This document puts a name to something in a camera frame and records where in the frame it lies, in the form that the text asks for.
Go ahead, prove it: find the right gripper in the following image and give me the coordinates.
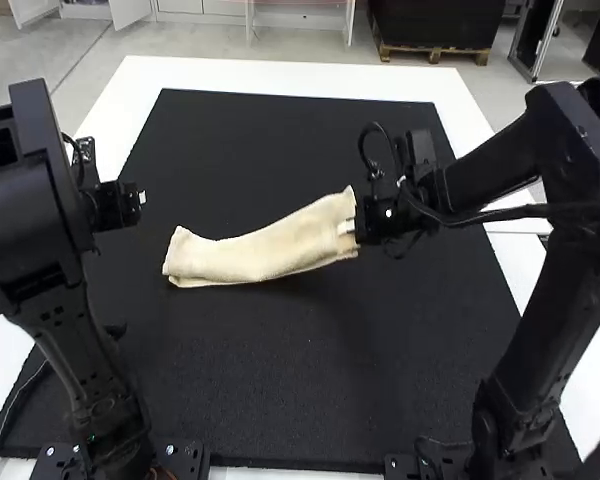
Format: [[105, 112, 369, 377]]
[[336, 191, 432, 247]]

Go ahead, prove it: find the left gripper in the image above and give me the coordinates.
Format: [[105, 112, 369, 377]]
[[81, 178, 150, 235]]

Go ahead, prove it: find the pale towel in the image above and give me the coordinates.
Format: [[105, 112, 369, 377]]
[[160, 183, 362, 290]]

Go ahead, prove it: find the black mat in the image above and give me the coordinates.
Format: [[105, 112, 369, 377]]
[[0, 88, 581, 470]]

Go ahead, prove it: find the white cupboard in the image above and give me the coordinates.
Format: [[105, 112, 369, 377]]
[[107, 0, 249, 32], [7, 0, 62, 31]]

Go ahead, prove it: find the wooden pallet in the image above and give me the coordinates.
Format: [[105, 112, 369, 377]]
[[377, 41, 492, 67]]

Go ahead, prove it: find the white desk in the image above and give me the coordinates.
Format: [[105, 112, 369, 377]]
[[244, 0, 357, 49]]

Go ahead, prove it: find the black crate stack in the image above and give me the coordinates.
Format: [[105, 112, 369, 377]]
[[367, 0, 505, 51]]

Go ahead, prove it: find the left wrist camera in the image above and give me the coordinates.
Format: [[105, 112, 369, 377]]
[[73, 135, 98, 164]]

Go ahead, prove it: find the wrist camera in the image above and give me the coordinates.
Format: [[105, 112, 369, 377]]
[[403, 128, 438, 170], [73, 135, 98, 164]]

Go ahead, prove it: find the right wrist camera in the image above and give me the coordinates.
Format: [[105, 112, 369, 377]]
[[403, 128, 438, 170]]

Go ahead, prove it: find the metal frame rack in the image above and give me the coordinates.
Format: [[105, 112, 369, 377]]
[[507, 0, 567, 84]]

